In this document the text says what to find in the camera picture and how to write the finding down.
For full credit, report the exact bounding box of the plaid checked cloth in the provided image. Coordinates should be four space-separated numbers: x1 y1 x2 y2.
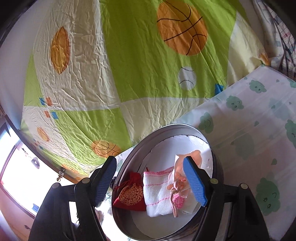
253 1 295 80

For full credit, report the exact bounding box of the white pink-trimmed towel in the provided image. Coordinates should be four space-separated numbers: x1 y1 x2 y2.
143 167 173 217

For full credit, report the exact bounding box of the round cookie tin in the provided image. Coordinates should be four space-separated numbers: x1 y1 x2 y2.
112 123 223 240

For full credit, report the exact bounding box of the cloud pattern table cloth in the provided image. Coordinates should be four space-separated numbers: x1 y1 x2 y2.
176 65 295 240

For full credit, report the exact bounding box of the green basketball pattern sheet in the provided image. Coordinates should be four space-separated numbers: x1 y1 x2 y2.
21 1 270 179

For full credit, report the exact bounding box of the red satin drawstring pouch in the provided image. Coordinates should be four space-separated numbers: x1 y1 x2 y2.
112 172 146 211

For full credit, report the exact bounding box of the pink drawstring pouch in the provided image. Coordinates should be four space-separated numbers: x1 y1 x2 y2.
166 150 202 217

